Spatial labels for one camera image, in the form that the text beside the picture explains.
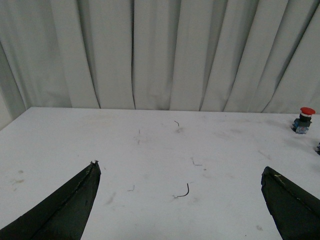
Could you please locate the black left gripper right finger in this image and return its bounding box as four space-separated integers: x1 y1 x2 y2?
261 166 320 240

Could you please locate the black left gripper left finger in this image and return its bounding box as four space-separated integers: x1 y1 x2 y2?
0 161 101 240

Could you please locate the green mushroom push button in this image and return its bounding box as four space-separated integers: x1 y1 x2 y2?
315 142 320 155

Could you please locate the red mushroom push button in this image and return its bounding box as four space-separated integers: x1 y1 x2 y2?
291 107 316 134

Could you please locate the white pleated curtain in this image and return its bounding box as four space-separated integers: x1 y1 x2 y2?
0 0 320 127

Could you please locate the curved thin wire piece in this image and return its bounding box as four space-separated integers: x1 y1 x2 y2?
172 182 190 199

